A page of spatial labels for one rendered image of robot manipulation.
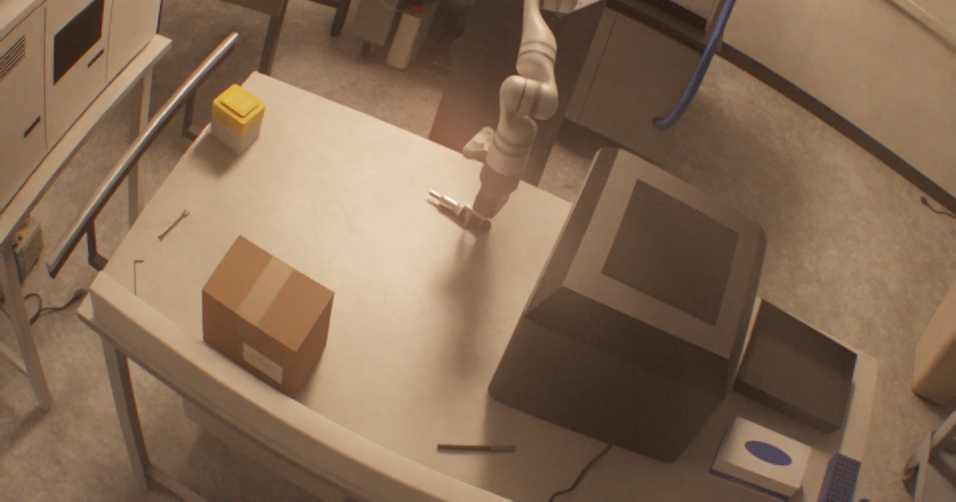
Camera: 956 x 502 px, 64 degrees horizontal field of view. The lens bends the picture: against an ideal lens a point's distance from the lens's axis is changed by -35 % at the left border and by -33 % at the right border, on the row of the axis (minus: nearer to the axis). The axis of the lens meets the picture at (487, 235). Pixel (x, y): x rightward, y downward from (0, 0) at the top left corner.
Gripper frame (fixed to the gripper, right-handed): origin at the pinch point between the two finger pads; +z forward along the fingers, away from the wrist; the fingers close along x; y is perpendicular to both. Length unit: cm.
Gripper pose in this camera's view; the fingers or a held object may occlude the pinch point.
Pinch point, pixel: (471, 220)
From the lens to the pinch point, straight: 224.4
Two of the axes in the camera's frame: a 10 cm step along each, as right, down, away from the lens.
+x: 4.8, -5.5, 6.8
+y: 8.4, 5.1, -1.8
